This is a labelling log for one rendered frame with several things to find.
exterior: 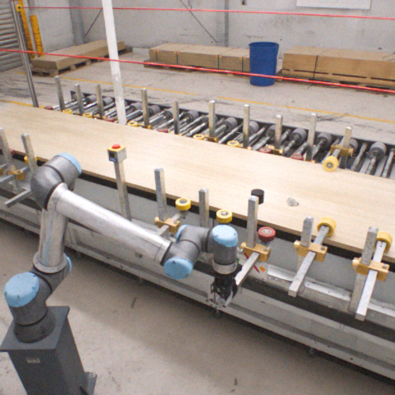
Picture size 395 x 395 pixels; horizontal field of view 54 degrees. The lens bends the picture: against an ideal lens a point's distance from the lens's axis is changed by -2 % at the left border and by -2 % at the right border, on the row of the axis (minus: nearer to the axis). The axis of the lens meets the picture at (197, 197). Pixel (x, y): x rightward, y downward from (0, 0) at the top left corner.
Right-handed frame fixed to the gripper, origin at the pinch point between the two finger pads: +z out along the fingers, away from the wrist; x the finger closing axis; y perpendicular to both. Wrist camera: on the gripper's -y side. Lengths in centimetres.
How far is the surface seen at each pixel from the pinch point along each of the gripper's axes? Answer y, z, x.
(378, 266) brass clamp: -32, -14, 51
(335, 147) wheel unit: -139, -14, 8
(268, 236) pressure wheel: -38.7, -7.8, 2.1
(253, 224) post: -31.2, -18.0, -2.6
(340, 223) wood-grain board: -66, -7, 29
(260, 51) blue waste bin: -562, 20, -218
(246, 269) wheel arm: -17.6, -3.5, 0.7
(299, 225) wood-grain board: -55, -7, 12
